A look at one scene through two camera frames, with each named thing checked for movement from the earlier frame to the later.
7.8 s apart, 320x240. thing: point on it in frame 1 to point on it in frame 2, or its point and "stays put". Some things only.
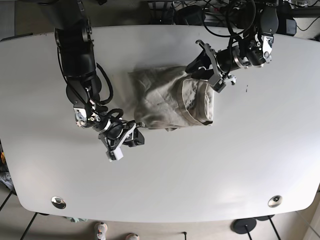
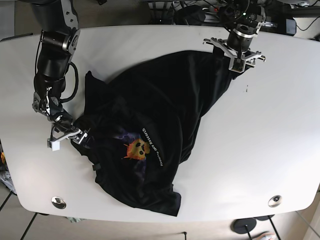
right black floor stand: x=268 y=217 stays put
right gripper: x=226 y=63 to x=238 y=45
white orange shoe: x=132 y=236 to x=265 y=235
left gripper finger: x=140 y=124 to x=80 y=138
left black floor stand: x=243 y=225 stays put
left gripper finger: x=116 y=154 to x=53 y=144
